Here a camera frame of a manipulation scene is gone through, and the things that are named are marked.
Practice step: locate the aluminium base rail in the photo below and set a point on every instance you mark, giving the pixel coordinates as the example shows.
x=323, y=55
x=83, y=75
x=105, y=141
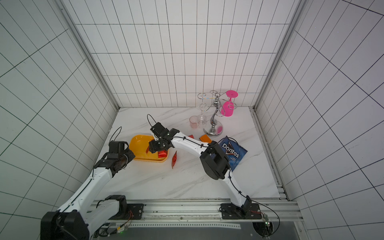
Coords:
x=216, y=213

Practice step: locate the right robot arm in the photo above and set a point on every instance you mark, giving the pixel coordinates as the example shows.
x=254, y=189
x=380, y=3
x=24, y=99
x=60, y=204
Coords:
x=215, y=164

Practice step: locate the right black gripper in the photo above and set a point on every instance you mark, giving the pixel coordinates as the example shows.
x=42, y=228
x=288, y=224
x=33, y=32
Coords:
x=157, y=144

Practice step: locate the yellow plastic storage box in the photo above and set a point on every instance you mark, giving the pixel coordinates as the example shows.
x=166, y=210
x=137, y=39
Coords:
x=139, y=145

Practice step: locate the clear wine glass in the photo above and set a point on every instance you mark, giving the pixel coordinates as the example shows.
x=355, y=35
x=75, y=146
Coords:
x=202, y=118

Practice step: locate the clear pink cup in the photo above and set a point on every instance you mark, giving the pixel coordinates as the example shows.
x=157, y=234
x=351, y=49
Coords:
x=194, y=122

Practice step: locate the orange tea bag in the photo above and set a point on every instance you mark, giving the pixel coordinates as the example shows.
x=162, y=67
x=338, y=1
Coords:
x=205, y=138

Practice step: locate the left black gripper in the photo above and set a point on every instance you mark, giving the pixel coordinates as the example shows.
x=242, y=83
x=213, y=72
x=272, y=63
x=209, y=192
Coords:
x=130, y=155

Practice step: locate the pink wine glass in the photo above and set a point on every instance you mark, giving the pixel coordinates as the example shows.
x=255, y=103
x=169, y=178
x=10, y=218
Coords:
x=229, y=106

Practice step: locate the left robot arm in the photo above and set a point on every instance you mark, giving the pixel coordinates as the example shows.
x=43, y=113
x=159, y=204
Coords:
x=74, y=220

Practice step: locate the blue Doritos chip bag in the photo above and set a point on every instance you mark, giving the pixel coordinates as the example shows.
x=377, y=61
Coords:
x=233, y=151

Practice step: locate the silver glass holder stand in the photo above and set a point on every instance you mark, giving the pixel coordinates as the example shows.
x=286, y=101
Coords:
x=213, y=99

